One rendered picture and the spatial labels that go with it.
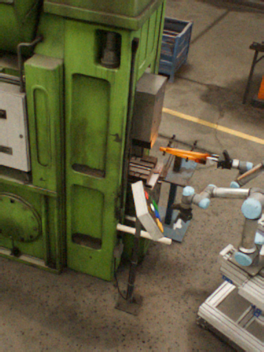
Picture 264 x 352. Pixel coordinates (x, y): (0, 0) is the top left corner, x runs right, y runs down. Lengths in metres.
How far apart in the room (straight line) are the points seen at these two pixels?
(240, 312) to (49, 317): 1.54
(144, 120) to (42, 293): 1.75
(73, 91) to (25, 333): 1.94
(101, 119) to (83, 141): 0.25
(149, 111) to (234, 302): 1.72
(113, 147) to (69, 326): 1.53
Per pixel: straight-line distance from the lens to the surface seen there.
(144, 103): 3.39
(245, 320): 3.99
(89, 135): 3.43
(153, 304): 4.20
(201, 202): 3.25
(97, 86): 3.22
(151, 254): 4.55
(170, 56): 7.32
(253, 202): 3.03
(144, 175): 3.84
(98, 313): 4.11
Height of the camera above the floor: 3.34
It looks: 38 degrees down
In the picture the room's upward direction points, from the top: 5 degrees clockwise
